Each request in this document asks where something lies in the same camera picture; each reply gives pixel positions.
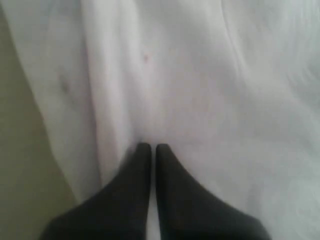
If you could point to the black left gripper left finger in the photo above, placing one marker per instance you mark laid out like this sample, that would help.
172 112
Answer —
118 212

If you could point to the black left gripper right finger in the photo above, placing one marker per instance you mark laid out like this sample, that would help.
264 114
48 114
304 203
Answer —
187 211

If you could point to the white t-shirt red logo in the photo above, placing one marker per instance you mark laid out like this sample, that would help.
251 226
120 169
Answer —
232 85

